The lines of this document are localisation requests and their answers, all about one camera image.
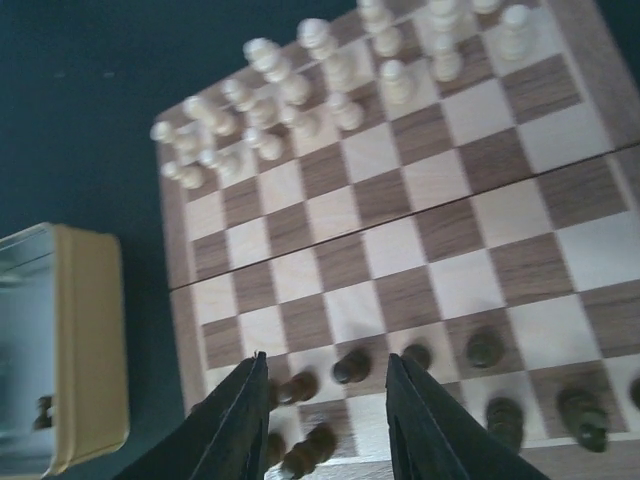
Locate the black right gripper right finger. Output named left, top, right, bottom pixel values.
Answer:
left=386, top=354, right=546, bottom=480

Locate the dark knight piece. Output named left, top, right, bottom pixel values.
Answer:
left=280, top=423, right=337, bottom=479

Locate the dark king piece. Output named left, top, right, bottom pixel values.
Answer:
left=556, top=388, right=609, bottom=453

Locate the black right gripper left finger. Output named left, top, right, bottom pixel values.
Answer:
left=116, top=352, right=269, bottom=480

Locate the wooden chess board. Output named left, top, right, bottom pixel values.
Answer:
left=156, top=1, right=639, bottom=479

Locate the gold tin with pieces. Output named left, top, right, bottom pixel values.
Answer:
left=1, top=222, right=130, bottom=479

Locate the dark pawn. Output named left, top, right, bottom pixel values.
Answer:
left=332, top=349, right=371, bottom=385

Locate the white rook near corner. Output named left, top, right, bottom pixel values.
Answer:
left=149, top=121, right=176, bottom=145

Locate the dark bishop piece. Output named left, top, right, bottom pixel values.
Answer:
left=485, top=397, right=524, bottom=452

